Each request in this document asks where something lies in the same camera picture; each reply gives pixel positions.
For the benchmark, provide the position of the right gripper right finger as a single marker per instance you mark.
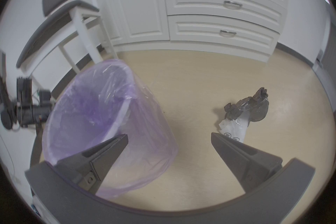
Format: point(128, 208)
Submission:
point(244, 160)

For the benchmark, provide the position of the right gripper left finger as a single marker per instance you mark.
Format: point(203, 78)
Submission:
point(102, 157)

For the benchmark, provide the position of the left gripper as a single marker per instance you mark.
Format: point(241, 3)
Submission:
point(36, 111)

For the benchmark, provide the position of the clear printed wrapper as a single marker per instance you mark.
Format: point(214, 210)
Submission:
point(233, 125)

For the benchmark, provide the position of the black plastic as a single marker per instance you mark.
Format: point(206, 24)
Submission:
point(252, 107)

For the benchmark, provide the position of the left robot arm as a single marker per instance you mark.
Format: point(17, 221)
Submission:
point(5, 112)

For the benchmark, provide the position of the purple plastic bag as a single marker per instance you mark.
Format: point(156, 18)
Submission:
point(86, 102)

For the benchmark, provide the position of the white trash bin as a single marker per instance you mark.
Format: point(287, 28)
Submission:
point(149, 136)

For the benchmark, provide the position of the white wardrobe with drawers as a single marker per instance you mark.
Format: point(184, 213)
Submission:
point(199, 7)

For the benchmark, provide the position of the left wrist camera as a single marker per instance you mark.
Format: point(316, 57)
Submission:
point(24, 87)

